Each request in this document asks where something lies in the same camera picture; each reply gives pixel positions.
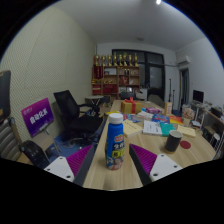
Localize black cup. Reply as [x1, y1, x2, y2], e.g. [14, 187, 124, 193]
[164, 129, 184, 154]

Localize pinkish round ball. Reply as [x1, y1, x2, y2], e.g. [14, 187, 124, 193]
[182, 107, 195, 120]

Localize black flat panel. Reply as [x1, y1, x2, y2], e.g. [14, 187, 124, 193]
[0, 69, 12, 126]

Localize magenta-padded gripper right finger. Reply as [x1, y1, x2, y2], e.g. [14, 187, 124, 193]
[129, 143, 184, 187]

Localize pale yellow envelope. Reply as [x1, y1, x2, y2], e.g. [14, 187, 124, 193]
[176, 124, 197, 138]

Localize white air conditioner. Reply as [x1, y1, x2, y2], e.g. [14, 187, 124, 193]
[176, 54, 192, 66]

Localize small cardboard stand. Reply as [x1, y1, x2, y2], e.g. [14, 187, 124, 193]
[163, 101, 173, 117]

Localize gold gift box red ribbon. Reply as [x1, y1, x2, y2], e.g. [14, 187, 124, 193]
[120, 96, 144, 115]

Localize small round side table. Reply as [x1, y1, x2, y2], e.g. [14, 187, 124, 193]
[84, 95, 105, 108]

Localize dark glass double door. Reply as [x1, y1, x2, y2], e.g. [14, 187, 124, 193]
[111, 49, 166, 101]

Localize black office chair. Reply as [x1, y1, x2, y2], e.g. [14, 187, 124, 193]
[53, 89, 104, 141]

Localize white booklet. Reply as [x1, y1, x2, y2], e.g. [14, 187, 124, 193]
[142, 120, 163, 136]

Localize black bag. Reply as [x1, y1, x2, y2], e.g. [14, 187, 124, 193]
[19, 139, 51, 169]

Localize wooden shelf unit with trophies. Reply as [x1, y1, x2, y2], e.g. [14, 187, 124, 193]
[91, 53, 142, 101]

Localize purple sign board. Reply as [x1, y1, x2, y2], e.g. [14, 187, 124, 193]
[21, 97, 55, 138]

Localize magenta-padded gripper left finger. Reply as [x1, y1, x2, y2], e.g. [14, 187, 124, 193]
[43, 144, 95, 187]

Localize long wooden side desk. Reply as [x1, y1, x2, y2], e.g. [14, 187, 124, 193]
[191, 101, 224, 148]

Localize flat round red coaster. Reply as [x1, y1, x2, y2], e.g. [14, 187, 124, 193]
[179, 140, 192, 150]

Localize blue drink bottle white cap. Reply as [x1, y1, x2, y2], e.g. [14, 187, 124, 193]
[104, 112, 125, 171]

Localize pink flat box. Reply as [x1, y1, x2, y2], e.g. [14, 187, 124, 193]
[145, 106, 163, 115]

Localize beige book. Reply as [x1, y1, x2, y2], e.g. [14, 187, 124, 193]
[121, 118, 144, 138]

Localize blue picture book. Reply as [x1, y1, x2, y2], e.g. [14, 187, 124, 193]
[151, 113, 171, 124]

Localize black computer monitor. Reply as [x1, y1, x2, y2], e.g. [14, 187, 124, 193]
[192, 89, 205, 104]

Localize orange book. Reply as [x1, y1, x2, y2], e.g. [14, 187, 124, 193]
[168, 115, 185, 126]

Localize striped grey chair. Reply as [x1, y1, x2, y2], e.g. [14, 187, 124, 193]
[0, 118, 24, 161]

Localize green book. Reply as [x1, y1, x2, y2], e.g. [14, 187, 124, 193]
[159, 122, 177, 137]

